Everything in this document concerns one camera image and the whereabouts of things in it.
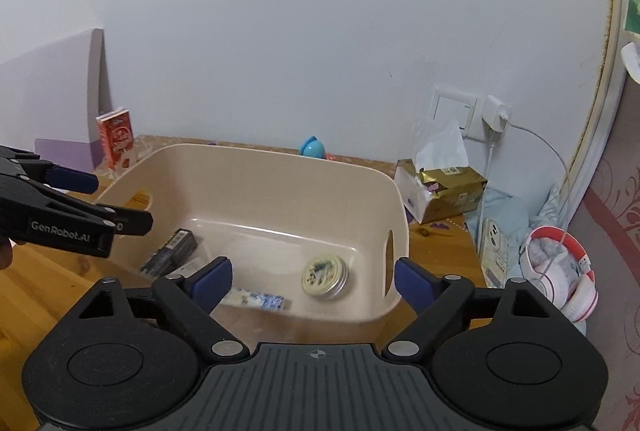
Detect flat white charging cable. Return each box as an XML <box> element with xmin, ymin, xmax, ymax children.
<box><xmin>476</xmin><ymin>130</ymin><xmax>500</xmax><ymax>232</ymax></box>

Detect white charger plug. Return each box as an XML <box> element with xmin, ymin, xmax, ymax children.
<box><xmin>482</xmin><ymin>94</ymin><xmax>512</xmax><ymax>132</ymax></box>

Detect pink and white headphones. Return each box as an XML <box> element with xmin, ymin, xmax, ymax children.
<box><xmin>519</xmin><ymin>225</ymin><xmax>600</xmax><ymax>323</ymax></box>

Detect round metal tin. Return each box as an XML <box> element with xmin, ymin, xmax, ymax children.
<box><xmin>301</xmin><ymin>255</ymin><xmax>352</xmax><ymax>300</ymax></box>

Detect cream headboard with gold trim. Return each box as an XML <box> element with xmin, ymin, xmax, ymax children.
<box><xmin>566</xmin><ymin>0</ymin><xmax>640</xmax><ymax>431</ymax></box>

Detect gold tissue pack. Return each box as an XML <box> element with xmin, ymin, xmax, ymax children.
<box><xmin>394</xmin><ymin>118</ymin><xmax>489</xmax><ymax>225</ymax></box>

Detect light blue cloth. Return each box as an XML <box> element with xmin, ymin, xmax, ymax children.
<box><xmin>464</xmin><ymin>183</ymin><xmax>572</xmax><ymax>263</ymax></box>

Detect white wall socket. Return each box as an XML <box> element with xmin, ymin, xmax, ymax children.
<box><xmin>432</xmin><ymin>84</ymin><xmax>489</xmax><ymax>140</ymax></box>

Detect beige plastic storage bin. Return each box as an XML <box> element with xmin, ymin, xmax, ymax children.
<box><xmin>92</xmin><ymin>144</ymin><xmax>412</xmax><ymax>343</ymax></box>

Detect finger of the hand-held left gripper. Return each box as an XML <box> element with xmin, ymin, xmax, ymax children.
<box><xmin>0</xmin><ymin>144</ymin><xmax>100</xmax><ymax>193</ymax></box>
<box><xmin>0</xmin><ymin>176</ymin><xmax>154</xmax><ymax>259</ymax></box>

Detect blue and white tube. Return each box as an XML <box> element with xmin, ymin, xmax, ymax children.
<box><xmin>220</xmin><ymin>286</ymin><xmax>286</xmax><ymax>312</ymax></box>

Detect blue plastic toy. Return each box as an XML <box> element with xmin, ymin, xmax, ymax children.
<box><xmin>299</xmin><ymin>136</ymin><xmax>337</xmax><ymax>161</ymax></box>

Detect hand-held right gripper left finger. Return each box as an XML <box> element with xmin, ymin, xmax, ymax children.
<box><xmin>75</xmin><ymin>256</ymin><xmax>252</xmax><ymax>361</ymax></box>

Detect phone in pale case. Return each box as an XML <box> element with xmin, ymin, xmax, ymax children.
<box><xmin>477</xmin><ymin>216</ymin><xmax>511</xmax><ymax>290</ymax></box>

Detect thin white cable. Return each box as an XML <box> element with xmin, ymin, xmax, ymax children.
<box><xmin>507</xmin><ymin>122</ymin><xmax>593</xmax><ymax>284</ymax></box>

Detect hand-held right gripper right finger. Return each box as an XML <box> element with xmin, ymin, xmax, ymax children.
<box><xmin>381</xmin><ymin>257</ymin><xmax>557</xmax><ymax>361</ymax></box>

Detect red carton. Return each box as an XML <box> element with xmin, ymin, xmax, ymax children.
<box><xmin>96</xmin><ymin>108</ymin><xmax>136</xmax><ymax>172</ymax></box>

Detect white paper sheet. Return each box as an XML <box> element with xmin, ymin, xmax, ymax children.
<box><xmin>621</xmin><ymin>42</ymin><xmax>640</xmax><ymax>85</ymax></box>

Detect small black box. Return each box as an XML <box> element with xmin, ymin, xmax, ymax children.
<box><xmin>139</xmin><ymin>228</ymin><xmax>199</xmax><ymax>277</ymax></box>

